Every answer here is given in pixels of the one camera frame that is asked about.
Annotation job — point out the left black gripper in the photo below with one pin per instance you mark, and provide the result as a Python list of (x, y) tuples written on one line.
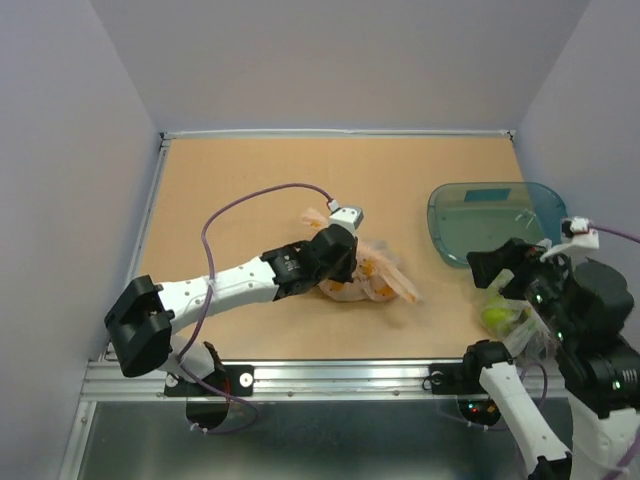
[(344, 273)]

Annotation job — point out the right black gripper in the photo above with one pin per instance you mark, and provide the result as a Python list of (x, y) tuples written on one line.
[(520, 255)]

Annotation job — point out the orange printed plastic bag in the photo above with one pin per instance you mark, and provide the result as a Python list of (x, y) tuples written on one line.
[(378, 277)]

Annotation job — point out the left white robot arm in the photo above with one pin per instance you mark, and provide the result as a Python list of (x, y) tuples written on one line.
[(145, 321)]

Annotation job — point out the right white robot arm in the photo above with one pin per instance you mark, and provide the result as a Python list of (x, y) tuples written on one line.
[(585, 307)]

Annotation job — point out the bag of green fruit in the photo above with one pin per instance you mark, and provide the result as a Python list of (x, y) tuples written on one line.
[(515, 323)]

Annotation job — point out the teal plastic tray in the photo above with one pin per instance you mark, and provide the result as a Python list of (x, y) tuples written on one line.
[(482, 216)]

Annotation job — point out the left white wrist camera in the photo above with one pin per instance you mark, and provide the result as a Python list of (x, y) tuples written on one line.
[(347, 217)]

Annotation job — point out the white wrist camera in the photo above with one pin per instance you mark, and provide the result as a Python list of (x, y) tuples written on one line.
[(347, 217), (578, 238)]

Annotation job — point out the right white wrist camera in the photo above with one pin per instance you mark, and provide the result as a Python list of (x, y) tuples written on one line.
[(578, 238)]

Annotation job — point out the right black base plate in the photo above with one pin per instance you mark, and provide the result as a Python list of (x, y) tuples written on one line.
[(450, 379)]

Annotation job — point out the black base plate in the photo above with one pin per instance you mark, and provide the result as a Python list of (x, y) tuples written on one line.
[(450, 379), (237, 380)]

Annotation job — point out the aluminium front rail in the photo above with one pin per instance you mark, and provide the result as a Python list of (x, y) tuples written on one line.
[(277, 381)]

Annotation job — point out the aluminium rail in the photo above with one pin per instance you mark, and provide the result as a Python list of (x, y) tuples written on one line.
[(337, 133), (144, 228), (277, 381)]

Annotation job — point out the aluminium back rail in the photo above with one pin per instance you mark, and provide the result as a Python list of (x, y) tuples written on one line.
[(337, 133)]

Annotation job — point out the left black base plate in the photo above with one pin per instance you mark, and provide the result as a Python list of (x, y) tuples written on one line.
[(237, 380)]

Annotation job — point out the aluminium left rail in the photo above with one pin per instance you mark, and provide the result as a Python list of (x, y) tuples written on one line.
[(144, 228)]

